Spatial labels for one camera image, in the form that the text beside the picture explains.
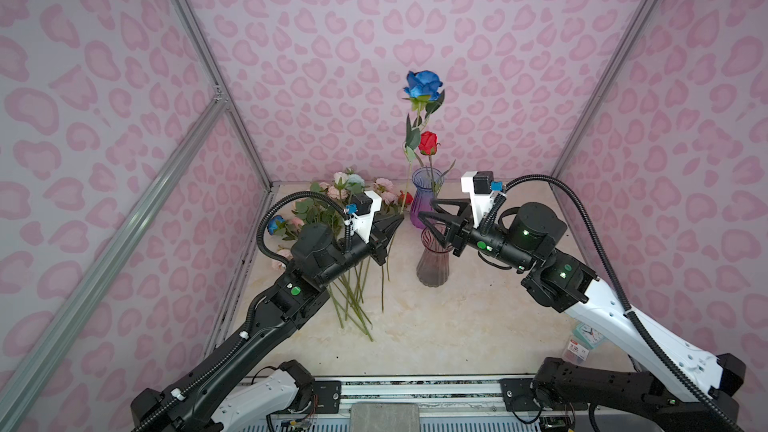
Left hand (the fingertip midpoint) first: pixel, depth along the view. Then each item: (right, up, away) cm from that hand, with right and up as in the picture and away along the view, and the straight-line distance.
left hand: (402, 212), depth 60 cm
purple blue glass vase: (+6, +8, +15) cm, 18 cm away
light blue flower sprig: (-16, +10, +50) cm, 53 cm away
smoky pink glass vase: (+11, -17, +35) cm, 40 cm away
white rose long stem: (-21, +11, +46) cm, 51 cm away
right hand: (+4, +1, -4) cm, 6 cm away
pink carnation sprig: (-22, +7, +47) cm, 52 cm away
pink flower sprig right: (-5, +7, +51) cm, 52 cm away
